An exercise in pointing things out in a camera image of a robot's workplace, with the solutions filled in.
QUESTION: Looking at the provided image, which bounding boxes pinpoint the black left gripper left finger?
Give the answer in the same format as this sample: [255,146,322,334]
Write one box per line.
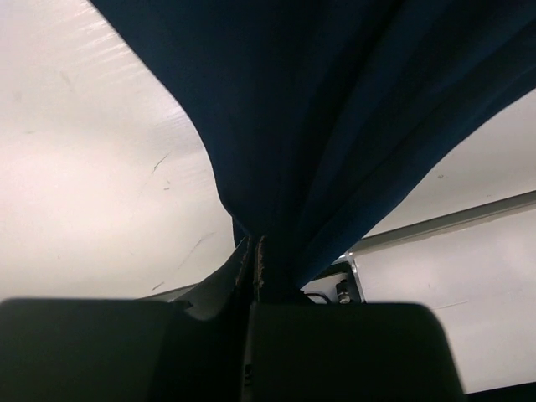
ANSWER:
[1,239,251,401]

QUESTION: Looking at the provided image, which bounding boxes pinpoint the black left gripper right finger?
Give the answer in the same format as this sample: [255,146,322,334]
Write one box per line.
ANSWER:
[251,236,465,401]

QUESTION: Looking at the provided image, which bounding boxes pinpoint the navy blue shorts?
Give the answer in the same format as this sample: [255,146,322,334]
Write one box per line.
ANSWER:
[95,1,535,302]

